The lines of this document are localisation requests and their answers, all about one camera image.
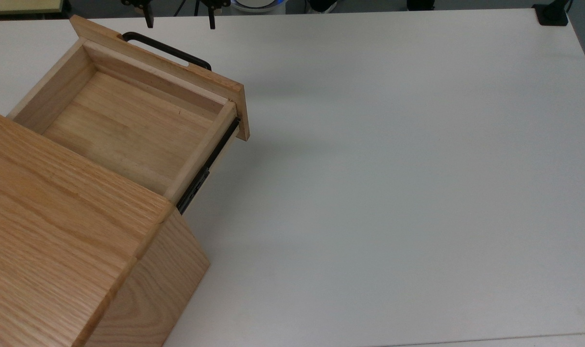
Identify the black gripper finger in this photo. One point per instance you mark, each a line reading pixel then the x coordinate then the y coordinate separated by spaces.
pixel 211 18
pixel 148 17

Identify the light wooden drawer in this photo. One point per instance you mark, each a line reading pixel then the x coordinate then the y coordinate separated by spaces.
pixel 128 120

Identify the white round blue-rimmed object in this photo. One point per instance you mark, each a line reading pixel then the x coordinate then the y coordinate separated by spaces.
pixel 258 6

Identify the black rounded floor object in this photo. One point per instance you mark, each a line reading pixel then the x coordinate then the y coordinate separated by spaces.
pixel 322 5

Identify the yellow-green flat board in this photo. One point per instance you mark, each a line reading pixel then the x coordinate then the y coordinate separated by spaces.
pixel 20 6

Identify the small black floor object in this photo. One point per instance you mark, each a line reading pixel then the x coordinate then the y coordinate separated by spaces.
pixel 420 4

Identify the oak wooden cabinet box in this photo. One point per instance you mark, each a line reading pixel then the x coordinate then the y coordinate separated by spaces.
pixel 65 231

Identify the black metal drawer slide rail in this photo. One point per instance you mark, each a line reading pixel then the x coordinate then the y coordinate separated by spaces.
pixel 207 167

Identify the black table clamp mount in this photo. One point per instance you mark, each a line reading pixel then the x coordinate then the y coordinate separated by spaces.
pixel 552 14

